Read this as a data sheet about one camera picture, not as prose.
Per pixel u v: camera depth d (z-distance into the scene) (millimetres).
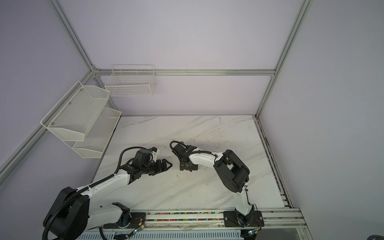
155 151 813
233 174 498
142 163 675
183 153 700
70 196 415
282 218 757
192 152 661
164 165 767
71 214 407
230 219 721
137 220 732
